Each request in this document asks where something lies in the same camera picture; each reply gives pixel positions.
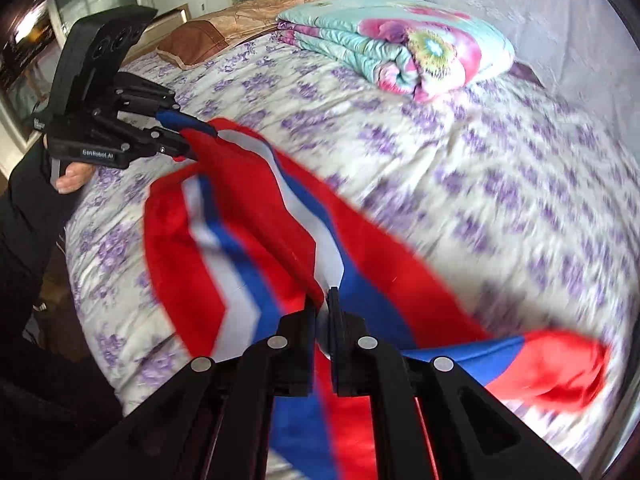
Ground wooden headboard frame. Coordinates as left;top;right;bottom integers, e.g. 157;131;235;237
122;3;191;66

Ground window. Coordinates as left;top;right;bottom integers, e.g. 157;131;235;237
1;0;136;122

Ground brown pillow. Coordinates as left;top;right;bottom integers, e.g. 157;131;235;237
155;0;319;70

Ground person's left hand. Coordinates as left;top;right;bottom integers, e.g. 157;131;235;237
42;136;96;195

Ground red blue white pants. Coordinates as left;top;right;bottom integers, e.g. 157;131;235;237
143;119;608;479

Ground black sleeve forearm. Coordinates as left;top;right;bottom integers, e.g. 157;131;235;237
0;141;80;337

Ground folded teal floral quilt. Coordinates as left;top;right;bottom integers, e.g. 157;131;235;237
277;0;515;102

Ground purple floral bed sheet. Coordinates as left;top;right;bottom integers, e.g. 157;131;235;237
63;29;637;476

